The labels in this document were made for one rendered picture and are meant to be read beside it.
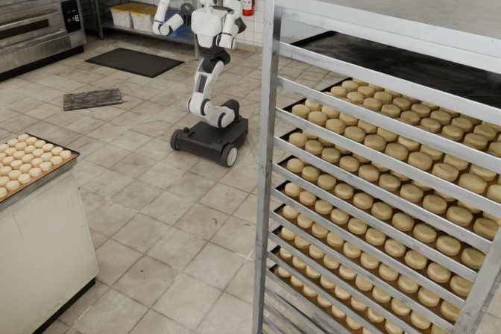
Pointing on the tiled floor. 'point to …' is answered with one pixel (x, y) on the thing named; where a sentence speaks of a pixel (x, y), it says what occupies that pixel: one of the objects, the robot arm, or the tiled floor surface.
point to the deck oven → (38, 14)
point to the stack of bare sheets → (92, 99)
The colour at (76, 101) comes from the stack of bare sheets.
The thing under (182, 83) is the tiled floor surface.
